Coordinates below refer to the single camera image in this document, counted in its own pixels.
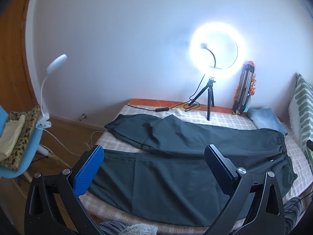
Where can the leopard print cloth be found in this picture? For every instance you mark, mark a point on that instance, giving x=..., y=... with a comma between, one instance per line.
x=24, y=139

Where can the person's leg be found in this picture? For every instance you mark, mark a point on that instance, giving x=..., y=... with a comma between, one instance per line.
x=293, y=213
x=117, y=229

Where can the wooden door frame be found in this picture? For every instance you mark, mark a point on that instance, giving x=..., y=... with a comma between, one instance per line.
x=14, y=53

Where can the orange mattress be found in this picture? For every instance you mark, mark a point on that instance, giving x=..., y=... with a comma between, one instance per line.
x=146, y=102

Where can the blue folded towel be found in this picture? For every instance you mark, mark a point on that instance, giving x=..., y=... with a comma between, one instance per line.
x=266, y=120

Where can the green patterned white pillow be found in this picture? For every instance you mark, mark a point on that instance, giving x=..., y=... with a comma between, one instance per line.
x=303, y=107

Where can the small black tripod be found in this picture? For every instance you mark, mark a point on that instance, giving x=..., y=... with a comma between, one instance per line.
x=209, y=98

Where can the dark grey pants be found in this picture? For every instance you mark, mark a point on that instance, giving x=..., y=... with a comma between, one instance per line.
x=171, y=176

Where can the beige folded cloth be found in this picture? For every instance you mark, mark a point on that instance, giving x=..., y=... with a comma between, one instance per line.
x=12, y=137

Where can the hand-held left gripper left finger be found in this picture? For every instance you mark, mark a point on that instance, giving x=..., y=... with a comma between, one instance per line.
x=89, y=171

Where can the white clip desk lamp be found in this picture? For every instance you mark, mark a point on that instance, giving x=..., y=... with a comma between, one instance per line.
x=57, y=62

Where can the beige checked bed blanket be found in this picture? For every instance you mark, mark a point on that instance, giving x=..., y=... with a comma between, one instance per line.
x=220, y=120

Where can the person's left leg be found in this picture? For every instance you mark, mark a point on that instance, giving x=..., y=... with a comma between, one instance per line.
x=117, y=229

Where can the blue chair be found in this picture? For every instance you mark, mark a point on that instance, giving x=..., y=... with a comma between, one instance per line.
x=31, y=146

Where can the black gooseneck phone holder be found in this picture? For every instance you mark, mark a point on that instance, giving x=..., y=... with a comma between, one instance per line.
x=213, y=56

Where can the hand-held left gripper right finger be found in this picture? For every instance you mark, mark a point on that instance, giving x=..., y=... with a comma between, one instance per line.
x=220, y=166

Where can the person's right leg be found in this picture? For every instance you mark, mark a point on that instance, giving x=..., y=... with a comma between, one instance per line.
x=293, y=213

